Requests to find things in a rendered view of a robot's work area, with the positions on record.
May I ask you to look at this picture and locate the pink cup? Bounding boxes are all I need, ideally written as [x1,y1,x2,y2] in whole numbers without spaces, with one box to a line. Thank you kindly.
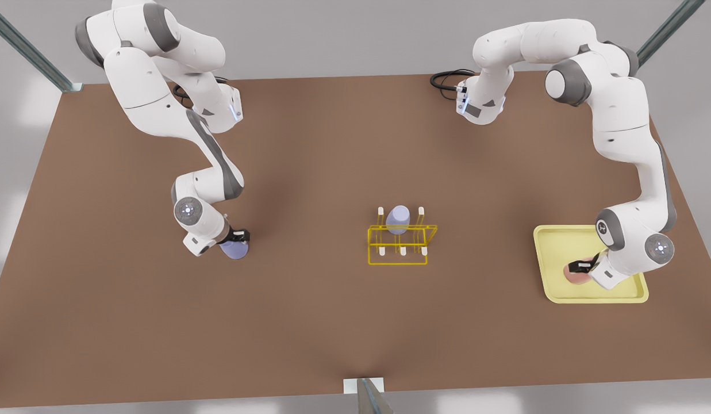
[563,256,601,285]

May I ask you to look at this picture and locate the lavender cup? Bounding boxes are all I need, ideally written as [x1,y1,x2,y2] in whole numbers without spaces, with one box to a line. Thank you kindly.
[219,240,249,260]
[386,205,411,235]

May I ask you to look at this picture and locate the pale yellow tray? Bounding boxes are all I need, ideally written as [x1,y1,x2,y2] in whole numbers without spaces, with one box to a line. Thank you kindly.
[533,224,649,304]

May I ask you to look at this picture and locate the black cable loop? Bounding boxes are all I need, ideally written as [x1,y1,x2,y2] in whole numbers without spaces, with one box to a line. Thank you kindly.
[172,76,229,109]
[430,69,477,102]

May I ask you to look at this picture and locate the yellow wire cup rack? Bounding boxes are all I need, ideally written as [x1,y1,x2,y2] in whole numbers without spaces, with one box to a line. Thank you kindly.
[367,206,438,266]

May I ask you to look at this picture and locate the silver frame post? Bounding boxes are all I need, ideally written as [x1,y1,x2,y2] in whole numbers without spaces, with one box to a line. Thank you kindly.
[0,6,83,93]
[637,0,706,67]
[343,377,394,414]

